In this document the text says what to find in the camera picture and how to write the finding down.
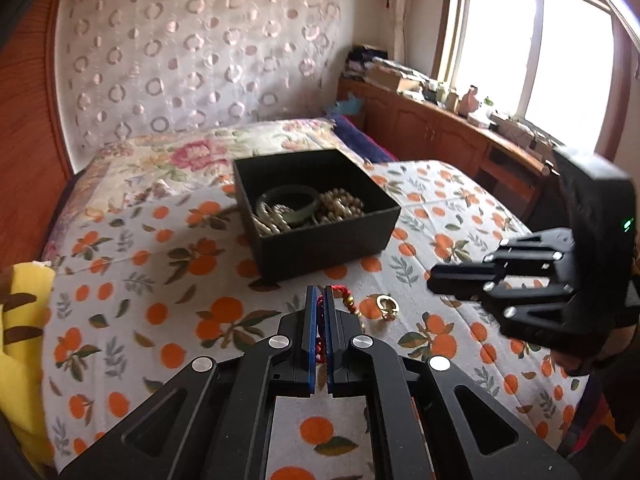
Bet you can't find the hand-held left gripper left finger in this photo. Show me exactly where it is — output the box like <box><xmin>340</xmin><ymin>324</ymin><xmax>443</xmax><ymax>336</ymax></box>
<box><xmin>59</xmin><ymin>285</ymin><xmax>323</xmax><ymax>480</ymax></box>

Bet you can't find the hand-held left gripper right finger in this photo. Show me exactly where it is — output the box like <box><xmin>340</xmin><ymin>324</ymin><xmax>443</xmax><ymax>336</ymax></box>
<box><xmin>324</xmin><ymin>285</ymin><xmax>583</xmax><ymax>480</ymax></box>

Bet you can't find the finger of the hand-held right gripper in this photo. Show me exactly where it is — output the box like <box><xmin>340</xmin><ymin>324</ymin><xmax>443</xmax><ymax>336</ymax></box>
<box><xmin>426</xmin><ymin>227</ymin><xmax>577</xmax><ymax>285</ymax></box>
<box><xmin>426</xmin><ymin>280</ymin><xmax>577</xmax><ymax>351</ymax></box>

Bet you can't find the red string bracelet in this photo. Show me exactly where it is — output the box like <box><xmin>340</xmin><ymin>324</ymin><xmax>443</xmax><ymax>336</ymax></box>
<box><xmin>315</xmin><ymin>285</ymin><xmax>358</xmax><ymax>366</ymax></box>

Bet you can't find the black square box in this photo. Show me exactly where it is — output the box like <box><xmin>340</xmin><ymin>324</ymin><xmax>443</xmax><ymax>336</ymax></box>
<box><xmin>231</xmin><ymin>149</ymin><xmax>402</xmax><ymax>283</ymax></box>

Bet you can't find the white bead bracelet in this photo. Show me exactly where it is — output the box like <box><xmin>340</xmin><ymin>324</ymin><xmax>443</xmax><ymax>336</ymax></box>
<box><xmin>251</xmin><ymin>204</ymin><xmax>296</xmax><ymax>236</ymax></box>

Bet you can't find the beige pearl necklace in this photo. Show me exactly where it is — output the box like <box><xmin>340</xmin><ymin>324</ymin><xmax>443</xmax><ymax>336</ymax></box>
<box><xmin>315</xmin><ymin>187</ymin><xmax>367</xmax><ymax>225</ymax></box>

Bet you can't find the green jade bangle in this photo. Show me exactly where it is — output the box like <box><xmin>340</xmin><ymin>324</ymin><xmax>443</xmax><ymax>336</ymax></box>
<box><xmin>255</xmin><ymin>186</ymin><xmax>321</xmax><ymax>227</ymax></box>

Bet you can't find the brown wooden cabinet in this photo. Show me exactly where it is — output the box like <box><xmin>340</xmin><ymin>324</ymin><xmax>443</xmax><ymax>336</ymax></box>
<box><xmin>337</xmin><ymin>77</ymin><xmax>566</xmax><ymax>221</ymax></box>

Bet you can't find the orange fruit print tablecloth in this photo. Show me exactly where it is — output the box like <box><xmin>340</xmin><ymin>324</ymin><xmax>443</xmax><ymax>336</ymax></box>
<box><xmin>40</xmin><ymin>160</ymin><xmax>596</xmax><ymax>480</ymax></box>

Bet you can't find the dark blue blanket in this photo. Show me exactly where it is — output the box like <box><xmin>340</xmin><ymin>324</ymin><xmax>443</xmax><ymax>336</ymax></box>
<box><xmin>330</xmin><ymin>115</ymin><xmax>396</xmax><ymax>164</ymax></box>

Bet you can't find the floral bedsheet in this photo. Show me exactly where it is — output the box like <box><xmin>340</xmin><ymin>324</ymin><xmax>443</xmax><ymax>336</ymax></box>
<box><xmin>42</xmin><ymin>117</ymin><xmax>371</xmax><ymax>261</ymax></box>

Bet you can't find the cardboard box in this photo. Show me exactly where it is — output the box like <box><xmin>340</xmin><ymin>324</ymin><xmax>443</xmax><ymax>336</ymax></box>
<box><xmin>367</xmin><ymin>65</ymin><xmax>421</xmax><ymax>94</ymax></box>

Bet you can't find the dark clothes pile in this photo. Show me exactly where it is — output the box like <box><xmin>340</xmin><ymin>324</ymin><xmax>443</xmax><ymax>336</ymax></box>
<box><xmin>347</xmin><ymin>46</ymin><xmax>389</xmax><ymax>81</ymax></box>

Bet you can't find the white window curtain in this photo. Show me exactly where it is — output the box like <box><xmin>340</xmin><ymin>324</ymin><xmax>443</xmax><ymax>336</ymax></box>
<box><xmin>377</xmin><ymin>0</ymin><xmax>417</xmax><ymax>61</ymax></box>

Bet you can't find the yellow plush toy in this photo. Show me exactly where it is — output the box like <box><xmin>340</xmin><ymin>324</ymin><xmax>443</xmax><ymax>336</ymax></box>
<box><xmin>0</xmin><ymin>262</ymin><xmax>58</xmax><ymax>466</ymax></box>

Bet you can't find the circle pattern sheer curtain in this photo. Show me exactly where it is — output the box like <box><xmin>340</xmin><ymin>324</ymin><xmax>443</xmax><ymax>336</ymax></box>
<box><xmin>55</xmin><ymin>0</ymin><xmax>351</xmax><ymax>173</ymax></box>

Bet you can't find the gold ring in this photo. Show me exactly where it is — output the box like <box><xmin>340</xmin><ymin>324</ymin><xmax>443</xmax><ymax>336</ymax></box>
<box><xmin>372</xmin><ymin>294</ymin><xmax>401</xmax><ymax>321</ymax></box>

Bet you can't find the wooden frame window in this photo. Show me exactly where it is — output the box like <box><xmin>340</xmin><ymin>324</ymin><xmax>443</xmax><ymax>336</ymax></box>
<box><xmin>435</xmin><ymin>0</ymin><xmax>640</xmax><ymax>161</ymax></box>

